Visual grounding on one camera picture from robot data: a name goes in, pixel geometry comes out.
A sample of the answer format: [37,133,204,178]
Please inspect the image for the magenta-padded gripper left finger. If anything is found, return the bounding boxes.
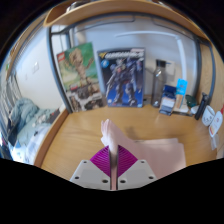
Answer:
[69,145,112,191]

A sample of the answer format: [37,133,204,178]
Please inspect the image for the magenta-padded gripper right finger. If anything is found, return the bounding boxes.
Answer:
[116,145,158,191]

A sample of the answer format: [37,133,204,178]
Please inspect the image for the pale pink towel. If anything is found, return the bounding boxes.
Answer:
[100,119,187,191]

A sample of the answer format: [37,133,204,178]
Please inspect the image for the small blue box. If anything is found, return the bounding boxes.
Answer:
[159,84,178,116]

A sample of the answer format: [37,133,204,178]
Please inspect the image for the bed with blue bedding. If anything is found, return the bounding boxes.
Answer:
[0,97,63,164]

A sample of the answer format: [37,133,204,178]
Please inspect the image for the clear plastic cup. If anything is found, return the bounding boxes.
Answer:
[210,133,221,150]

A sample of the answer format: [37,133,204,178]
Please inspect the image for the dark green small object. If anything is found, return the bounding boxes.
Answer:
[185,94,198,108]

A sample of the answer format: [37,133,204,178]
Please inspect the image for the clear dark-capped water bottle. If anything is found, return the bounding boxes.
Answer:
[151,59,168,108]

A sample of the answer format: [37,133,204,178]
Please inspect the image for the white mug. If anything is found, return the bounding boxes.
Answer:
[201,105,216,127]

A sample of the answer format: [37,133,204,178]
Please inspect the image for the black slim bottle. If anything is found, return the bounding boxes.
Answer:
[194,92,209,121]

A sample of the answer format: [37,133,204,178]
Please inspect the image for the white red-capped lotion bottle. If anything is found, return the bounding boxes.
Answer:
[209,104,224,138]

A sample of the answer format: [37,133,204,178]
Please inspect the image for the light blue card packet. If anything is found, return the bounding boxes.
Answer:
[175,78,189,109]

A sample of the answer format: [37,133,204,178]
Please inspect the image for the blue robot model kit box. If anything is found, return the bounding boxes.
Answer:
[97,47,146,108]

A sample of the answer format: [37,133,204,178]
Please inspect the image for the green tree figure toy box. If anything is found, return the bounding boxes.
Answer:
[56,41,104,113]

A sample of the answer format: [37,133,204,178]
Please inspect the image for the white arched desk lamp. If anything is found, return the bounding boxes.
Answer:
[114,30,188,81]

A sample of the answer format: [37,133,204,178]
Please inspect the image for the wooden shelf unit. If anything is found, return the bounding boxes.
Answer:
[43,0,211,41]

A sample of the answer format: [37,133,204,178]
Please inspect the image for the white wall socket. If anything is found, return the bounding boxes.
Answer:
[165,59,176,76]

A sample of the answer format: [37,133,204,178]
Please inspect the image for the white wall switch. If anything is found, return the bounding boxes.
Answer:
[32,61,40,74]

